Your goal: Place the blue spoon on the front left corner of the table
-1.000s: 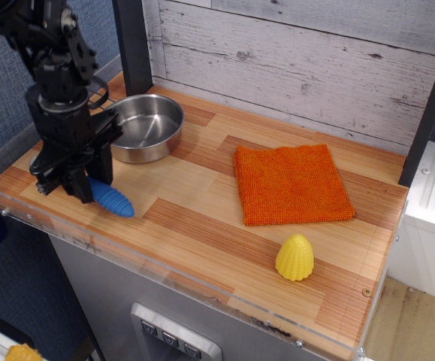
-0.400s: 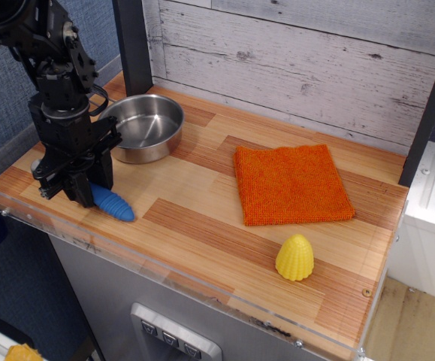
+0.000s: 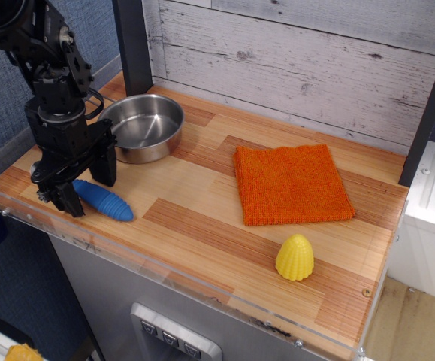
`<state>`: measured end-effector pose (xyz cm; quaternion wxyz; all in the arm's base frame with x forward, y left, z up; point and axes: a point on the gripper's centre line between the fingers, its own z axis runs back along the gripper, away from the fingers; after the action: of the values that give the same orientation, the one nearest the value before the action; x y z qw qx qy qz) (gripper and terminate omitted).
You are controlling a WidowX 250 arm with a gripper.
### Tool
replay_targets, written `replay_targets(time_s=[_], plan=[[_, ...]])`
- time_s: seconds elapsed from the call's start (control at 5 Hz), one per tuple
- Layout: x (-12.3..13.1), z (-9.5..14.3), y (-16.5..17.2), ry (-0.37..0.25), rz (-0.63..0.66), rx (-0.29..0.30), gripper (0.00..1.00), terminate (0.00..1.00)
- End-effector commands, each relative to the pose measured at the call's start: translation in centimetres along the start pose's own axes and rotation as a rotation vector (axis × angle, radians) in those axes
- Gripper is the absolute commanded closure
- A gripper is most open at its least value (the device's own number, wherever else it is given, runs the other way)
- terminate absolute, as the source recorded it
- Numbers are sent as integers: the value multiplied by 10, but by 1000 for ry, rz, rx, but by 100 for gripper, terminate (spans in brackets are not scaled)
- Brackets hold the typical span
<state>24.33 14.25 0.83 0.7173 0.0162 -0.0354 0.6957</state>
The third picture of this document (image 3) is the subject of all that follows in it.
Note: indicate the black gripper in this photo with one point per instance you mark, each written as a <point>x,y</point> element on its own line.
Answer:
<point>69,146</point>

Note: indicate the blue handled metal spoon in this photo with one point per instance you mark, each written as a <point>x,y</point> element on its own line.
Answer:
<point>99,198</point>

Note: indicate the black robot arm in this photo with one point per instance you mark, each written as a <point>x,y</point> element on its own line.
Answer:
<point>36,39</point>

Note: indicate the small steel pot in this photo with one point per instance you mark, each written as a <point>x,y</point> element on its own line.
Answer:
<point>147,127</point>

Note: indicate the clear acrylic table guard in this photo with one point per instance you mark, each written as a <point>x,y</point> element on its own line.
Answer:
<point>195,244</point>

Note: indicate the silver button control panel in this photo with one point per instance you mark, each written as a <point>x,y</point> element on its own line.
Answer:
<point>164,339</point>

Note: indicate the yellow object bottom left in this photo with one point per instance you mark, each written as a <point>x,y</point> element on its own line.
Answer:
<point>22,352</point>

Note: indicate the orange knitted cloth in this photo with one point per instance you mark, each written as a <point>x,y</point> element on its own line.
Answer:
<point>289,185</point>

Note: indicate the yellow toy corn piece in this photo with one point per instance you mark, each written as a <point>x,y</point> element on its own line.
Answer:
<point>295,259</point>

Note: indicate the dark vertical post left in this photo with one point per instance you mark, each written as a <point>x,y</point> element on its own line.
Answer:
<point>133,46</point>

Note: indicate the dark vertical post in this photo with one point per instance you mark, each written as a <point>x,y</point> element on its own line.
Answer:
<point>420,141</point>
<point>133,46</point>

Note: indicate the dark vertical post right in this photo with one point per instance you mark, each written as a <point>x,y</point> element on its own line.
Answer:
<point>420,141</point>

